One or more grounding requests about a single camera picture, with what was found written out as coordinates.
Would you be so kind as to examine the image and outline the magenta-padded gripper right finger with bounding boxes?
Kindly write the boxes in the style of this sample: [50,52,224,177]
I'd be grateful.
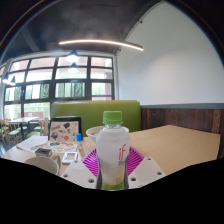
[124,146,167,190]

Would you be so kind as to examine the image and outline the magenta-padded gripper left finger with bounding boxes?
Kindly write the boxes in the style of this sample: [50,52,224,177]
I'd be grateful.
[61,148,101,190]

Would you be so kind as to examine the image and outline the green-capped white drink bottle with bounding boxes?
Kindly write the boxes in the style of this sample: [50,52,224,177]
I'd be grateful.
[95,110,132,191]

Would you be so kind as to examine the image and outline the small blue-capped bottle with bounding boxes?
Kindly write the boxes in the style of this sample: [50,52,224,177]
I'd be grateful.
[76,132,83,150]

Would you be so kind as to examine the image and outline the white printed cup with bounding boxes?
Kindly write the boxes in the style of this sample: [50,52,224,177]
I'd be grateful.
[24,155,62,176]

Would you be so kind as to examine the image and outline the small black box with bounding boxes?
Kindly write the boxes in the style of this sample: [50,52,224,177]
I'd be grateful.
[34,147,53,158]

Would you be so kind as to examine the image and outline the white ceramic bowl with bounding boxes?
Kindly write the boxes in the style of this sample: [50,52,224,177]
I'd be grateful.
[85,125,130,145]

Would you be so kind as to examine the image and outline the black-framed tablet with pictures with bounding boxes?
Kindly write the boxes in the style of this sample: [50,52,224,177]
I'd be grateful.
[48,116,83,142]

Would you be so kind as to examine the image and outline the white paper sheets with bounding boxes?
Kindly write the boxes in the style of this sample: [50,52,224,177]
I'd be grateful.
[15,134,49,153]

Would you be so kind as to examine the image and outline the green upholstered bench back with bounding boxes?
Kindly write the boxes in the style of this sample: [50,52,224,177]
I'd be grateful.
[50,99,142,138]

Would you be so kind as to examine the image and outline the light wooden dining table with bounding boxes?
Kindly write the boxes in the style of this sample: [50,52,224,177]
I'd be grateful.
[9,116,40,139]

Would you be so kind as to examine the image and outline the wooden chairs with green seats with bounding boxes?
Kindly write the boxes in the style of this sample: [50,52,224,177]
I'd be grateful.
[0,117,50,143]

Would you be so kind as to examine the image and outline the hanging pendant lamps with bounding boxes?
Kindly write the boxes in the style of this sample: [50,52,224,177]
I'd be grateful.
[1,49,81,87]

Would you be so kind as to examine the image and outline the long curved ceiling light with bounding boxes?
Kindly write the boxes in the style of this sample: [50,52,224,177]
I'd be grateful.
[58,39,145,52]

